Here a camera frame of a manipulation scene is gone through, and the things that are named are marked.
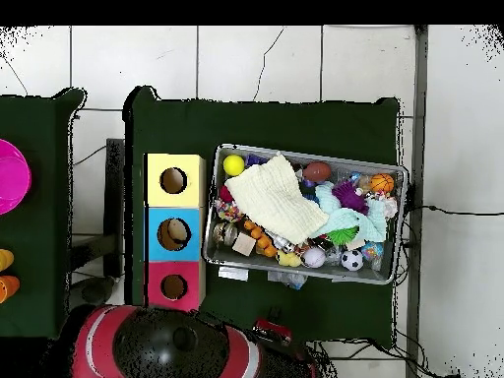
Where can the green spiky ball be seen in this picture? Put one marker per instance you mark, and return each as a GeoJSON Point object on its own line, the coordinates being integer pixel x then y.
{"type": "Point", "coordinates": [343, 235]}

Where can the mint green cloth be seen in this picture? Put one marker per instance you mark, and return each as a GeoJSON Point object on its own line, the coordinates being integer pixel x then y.
{"type": "Point", "coordinates": [370, 220]}

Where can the clear mesh bin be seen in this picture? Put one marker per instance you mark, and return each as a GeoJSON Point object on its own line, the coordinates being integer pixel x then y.
{"type": "Point", "coordinates": [307, 270]}

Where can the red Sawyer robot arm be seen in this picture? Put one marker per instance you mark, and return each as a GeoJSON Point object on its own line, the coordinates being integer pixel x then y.
{"type": "Point", "coordinates": [165, 346]}

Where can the cream yellow cloth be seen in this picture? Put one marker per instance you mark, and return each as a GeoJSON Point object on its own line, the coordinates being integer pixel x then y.
{"type": "Point", "coordinates": [274, 198]}

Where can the small soccer ball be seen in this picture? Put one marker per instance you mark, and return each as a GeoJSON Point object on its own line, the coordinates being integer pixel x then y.
{"type": "Point", "coordinates": [352, 259]}

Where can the dark green side table cloth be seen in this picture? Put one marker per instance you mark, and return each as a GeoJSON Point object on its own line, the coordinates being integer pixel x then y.
{"type": "Point", "coordinates": [35, 228]}

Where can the clear plastic packet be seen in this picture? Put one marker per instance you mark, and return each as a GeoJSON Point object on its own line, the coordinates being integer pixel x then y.
{"type": "Point", "coordinates": [290, 279]}

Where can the magenta plate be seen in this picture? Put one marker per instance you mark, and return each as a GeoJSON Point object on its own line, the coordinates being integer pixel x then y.
{"type": "Point", "coordinates": [12, 177]}

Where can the small wooden block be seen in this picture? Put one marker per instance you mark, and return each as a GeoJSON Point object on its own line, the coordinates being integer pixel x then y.
{"type": "Point", "coordinates": [244, 244]}

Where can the brown toy football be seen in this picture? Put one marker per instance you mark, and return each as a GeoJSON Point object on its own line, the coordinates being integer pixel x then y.
{"type": "Point", "coordinates": [317, 171]}

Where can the white ball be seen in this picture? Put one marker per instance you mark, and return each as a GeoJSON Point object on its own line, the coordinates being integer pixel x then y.
{"type": "Point", "coordinates": [314, 257]}

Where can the yellow cup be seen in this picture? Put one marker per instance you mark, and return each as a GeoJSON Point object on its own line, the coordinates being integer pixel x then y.
{"type": "Point", "coordinates": [5, 261]}

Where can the yellow ball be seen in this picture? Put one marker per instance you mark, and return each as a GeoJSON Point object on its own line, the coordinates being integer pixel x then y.
{"type": "Point", "coordinates": [234, 164]}

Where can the orange cup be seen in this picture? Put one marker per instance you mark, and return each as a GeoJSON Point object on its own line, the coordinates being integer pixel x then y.
{"type": "Point", "coordinates": [7, 288]}

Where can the orange toy basketball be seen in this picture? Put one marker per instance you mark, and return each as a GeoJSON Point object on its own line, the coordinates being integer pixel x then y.
{"type": "Point", "coordinates": [383, 183]}

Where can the purple spiky toy with eyes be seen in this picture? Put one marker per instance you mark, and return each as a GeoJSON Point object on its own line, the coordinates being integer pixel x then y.
{"type": "Point", "coordinates": [349, 196]}

